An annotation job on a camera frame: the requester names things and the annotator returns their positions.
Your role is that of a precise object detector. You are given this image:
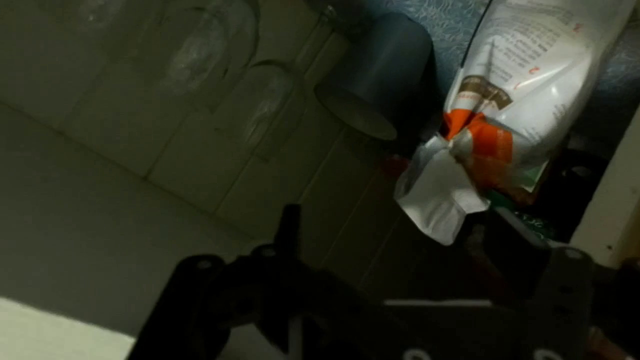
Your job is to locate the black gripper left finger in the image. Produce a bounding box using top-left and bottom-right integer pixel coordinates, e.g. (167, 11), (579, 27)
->
(125, 202), (315, 360)

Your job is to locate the teal plastic cup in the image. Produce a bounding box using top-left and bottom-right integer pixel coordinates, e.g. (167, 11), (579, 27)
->
(315, 13), (437, 144)

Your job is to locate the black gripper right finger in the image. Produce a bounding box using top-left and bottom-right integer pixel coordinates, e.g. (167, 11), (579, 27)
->
(466, 222), (598, 360)

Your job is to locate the clear wine glass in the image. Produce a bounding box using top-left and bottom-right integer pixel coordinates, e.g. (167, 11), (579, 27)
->
(155, 0), (261, 112)
(238, 61), (298, 163)

